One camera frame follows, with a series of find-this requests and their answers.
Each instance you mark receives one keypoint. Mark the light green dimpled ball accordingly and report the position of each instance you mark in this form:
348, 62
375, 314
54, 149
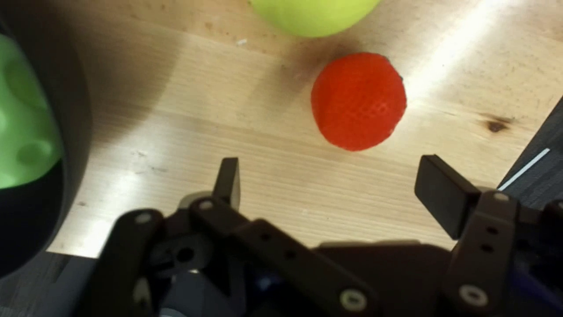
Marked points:
26, 117

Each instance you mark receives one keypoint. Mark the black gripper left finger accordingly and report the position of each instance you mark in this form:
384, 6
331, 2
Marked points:
225, 186

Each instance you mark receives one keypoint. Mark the black bowl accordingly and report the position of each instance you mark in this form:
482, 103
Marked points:
72, 117

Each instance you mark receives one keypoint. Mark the yellow toy ball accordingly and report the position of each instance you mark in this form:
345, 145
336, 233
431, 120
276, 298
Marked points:
313, 16

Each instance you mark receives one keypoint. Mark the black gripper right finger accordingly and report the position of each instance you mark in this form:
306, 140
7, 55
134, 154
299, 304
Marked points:
445, 196

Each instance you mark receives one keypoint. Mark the red toy strawberry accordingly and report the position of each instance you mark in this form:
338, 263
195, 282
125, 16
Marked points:
359, 101

